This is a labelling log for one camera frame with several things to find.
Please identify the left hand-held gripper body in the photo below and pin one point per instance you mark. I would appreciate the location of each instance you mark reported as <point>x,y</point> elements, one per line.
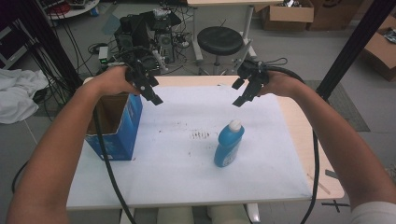
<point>137,73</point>

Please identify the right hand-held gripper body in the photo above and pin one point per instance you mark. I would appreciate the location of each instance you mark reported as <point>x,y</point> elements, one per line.
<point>253,71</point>

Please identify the blue bottle with white cap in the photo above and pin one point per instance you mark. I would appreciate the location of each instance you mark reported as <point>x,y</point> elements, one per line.
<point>228,144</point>

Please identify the person's left hand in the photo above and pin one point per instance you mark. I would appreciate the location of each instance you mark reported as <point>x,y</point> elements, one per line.
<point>113,81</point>

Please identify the person's right hand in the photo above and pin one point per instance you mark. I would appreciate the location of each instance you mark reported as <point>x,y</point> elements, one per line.
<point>280,84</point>

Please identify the small white device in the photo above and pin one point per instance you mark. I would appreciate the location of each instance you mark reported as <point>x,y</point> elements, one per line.
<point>103,54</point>

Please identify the blue cardboard box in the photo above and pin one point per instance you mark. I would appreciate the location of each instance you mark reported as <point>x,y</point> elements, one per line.
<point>124,130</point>

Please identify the black computer equipment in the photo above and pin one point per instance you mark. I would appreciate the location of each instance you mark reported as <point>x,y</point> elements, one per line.
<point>140,28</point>

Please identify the black round stool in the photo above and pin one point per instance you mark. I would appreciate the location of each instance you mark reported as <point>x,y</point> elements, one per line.
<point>219,40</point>

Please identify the white power strip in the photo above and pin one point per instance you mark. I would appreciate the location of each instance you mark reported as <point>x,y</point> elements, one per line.
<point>183,43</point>

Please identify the open brown cardboard box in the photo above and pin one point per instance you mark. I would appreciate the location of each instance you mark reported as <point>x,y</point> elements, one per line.
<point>289,14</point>

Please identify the white paper mat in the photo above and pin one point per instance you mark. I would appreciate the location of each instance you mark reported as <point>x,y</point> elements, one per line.
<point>186,174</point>

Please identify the round white table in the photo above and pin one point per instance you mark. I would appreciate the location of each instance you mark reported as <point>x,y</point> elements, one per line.
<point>77,11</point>

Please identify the grey floor mat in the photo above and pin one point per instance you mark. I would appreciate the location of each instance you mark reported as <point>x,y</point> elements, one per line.
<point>345,105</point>

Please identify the closed brown cardboard box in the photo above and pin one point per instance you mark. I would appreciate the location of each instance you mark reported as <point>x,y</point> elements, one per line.
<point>336,15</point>

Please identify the thin wooden stick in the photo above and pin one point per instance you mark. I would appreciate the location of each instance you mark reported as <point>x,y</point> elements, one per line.
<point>319,184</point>

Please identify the white cloth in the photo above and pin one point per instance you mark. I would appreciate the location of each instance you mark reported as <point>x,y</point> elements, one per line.
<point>18,93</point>

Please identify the person's right leg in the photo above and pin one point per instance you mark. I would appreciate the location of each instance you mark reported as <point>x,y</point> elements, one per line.
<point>229,215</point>

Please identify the person's leg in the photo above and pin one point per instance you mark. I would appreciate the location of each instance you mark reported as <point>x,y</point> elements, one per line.
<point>229,215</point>
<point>176,216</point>

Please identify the person's left leg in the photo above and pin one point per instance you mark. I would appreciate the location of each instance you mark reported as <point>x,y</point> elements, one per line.
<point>176,216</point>

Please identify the large brown cardboard box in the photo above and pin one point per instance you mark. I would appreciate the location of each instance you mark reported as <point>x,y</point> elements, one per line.
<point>381,53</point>

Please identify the white table frame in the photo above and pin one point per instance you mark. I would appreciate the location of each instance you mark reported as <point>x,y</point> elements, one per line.
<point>249,18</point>

